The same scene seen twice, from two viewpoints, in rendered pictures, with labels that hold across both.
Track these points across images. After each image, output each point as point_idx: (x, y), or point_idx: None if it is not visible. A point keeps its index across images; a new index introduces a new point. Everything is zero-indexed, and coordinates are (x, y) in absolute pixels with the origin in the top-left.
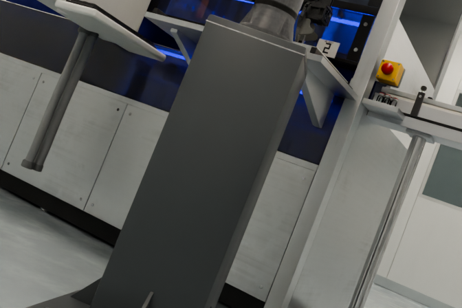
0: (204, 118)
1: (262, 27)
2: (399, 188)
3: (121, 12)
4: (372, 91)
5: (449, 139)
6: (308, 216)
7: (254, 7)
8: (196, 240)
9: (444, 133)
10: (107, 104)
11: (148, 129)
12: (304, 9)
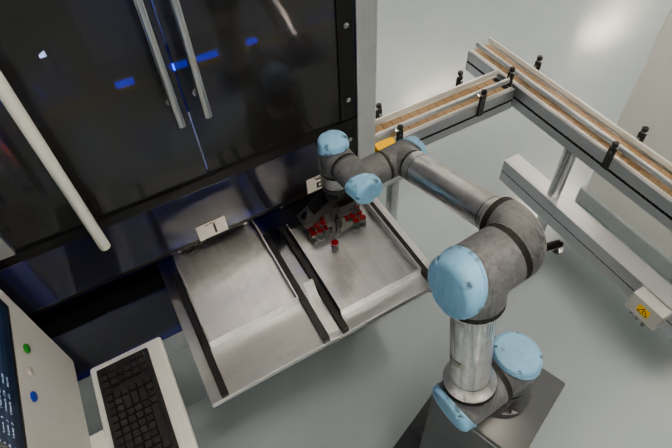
0: None
1: (527, 405)
2: (396, 187)
3: (67, 390)
4: None
5: (429, 143)
6: None
7: (509, 401)
8: None
9: (425, 142)
10: (88, 387)
11: (169, 354)
12: (339, 219)
